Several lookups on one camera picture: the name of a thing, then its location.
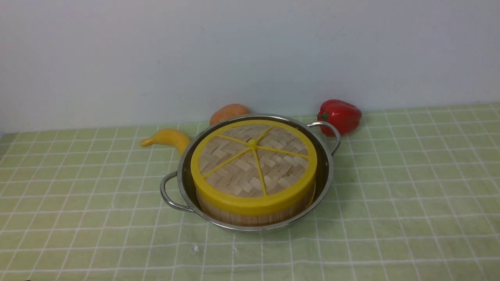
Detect woven bamboo steamer lid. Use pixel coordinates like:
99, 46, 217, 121
189, 120, 318, 199

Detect bamboo steamer basket yellow rim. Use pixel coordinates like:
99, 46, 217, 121
196, 183, 316, 228

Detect orange round fruit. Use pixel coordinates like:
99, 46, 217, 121
209, 103, 250, 126

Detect yellow banana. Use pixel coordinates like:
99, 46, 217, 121
139, 129, 191, 155

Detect red bell pepper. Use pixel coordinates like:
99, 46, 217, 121
316, 99, 363, 136

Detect green checkered tablecloth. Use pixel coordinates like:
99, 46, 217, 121
0, 104, 500, 281

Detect stainless steel two-handled pot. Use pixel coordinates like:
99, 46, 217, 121
159, 114, 341, 232

